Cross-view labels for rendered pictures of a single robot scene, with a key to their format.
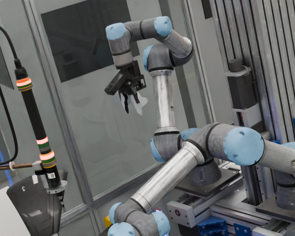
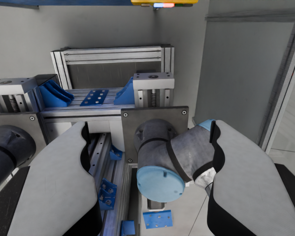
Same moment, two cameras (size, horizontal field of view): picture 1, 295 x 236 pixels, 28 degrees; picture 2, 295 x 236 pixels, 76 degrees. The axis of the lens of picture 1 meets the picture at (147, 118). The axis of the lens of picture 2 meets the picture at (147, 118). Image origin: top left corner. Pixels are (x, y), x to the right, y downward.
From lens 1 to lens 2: 2.26 m
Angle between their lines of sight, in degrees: 58
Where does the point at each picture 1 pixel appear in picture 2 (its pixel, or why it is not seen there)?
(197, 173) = (147, 132)
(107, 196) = (291, 51)
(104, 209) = (284, 37)
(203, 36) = not seen: outside the picture
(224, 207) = (118, 115)
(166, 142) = (195, 151)
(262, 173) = not seen: hidden behind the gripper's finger
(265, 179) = not seen: hidden behind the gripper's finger
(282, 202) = not seen: outside the picture
